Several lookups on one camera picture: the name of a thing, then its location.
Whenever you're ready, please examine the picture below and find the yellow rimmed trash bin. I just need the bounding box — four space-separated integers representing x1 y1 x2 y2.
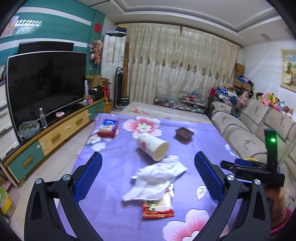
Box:
245 158 258 162

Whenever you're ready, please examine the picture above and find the person's right hand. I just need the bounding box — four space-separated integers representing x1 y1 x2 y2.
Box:
264 187 287 228

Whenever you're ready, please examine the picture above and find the beige sofa with covers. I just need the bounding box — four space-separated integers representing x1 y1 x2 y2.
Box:
208 98 296 186

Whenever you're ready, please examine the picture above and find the yellow green TV cabinet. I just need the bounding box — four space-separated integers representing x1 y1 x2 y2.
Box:
4 98 104 186

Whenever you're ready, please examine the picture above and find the pile of plush toys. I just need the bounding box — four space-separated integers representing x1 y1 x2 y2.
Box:
206 88 293 119

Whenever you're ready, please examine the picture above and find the red instant noodle packet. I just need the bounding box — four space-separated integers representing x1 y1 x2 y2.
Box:
142 183 175 219

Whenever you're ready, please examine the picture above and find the brown plastic tray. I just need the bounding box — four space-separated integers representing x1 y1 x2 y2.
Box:
175 127 194 143

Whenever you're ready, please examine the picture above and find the glass bowl on cabinet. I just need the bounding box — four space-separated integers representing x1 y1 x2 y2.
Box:
19 120 40 140

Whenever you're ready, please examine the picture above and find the clear plastic water bottle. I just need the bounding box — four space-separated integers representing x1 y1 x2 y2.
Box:
39 108 48 128

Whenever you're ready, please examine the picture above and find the framed landscape painting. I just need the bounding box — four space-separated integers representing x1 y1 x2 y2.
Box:
280 49 296 93

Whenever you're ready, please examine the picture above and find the low shelf with books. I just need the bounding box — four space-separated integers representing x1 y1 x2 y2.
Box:
154 96 208 114

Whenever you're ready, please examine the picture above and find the cardboard boxes stack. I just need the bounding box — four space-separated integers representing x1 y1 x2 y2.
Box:
233 63 252 89

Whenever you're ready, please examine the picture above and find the purple floral tablecloth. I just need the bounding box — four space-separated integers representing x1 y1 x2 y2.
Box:
55 112 243 241

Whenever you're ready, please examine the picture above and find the crumpled white tissue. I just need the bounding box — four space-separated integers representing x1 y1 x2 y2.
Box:
123 155 188 201

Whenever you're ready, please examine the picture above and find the white paper cup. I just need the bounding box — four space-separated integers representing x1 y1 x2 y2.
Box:
137 133 170 161

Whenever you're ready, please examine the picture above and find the blue and red snack box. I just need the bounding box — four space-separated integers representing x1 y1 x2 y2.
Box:
97 120 118 138

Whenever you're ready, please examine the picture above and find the black flat screen television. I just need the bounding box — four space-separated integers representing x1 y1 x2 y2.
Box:
6 51 87 128

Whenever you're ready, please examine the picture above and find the cream patterned curtain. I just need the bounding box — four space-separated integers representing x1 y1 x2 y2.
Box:
126 23 239 104

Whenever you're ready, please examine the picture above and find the black tower fan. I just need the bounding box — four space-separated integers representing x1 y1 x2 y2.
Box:
114 67 123 110

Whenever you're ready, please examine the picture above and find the hanging flower decoration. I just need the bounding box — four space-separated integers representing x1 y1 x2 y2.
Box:
88 37 103 65

